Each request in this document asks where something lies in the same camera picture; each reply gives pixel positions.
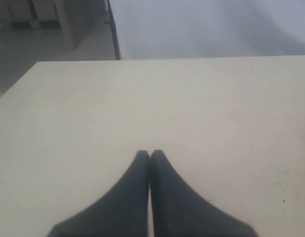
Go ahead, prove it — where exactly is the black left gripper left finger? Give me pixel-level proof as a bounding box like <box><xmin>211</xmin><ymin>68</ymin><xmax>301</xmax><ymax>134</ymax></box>
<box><xmin>48</xmin><ymin>150</ymin><xmax>150</xmax><ymax>237</ymax></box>

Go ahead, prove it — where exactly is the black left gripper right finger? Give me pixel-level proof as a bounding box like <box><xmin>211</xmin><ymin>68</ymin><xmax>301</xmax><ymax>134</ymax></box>
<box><xmin>150</xmin><ymin>150</ymin><xmax>257</xmax><ymax>237</ymax></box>

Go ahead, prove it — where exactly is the white backdrop cloth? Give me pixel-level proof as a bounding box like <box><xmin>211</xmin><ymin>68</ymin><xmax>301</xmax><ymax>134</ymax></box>
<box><xmin>110</xmin><ymin>0</ymin><xmax>305</xmax><ymax>60</ymax></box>

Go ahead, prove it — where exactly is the black backdrop stand pole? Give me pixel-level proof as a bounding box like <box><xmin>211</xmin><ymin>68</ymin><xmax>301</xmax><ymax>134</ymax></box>
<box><xmin>105</xmin><ymin>1</ymin><xmax>121</xmax><ymax>60</ymax></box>

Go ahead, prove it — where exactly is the beige wooden cabinet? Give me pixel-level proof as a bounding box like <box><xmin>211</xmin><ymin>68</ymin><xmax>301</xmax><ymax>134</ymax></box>
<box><xmin>0</xmin><ymin>0</ymin><xmax>106</xmax><ymax>48</ymax></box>

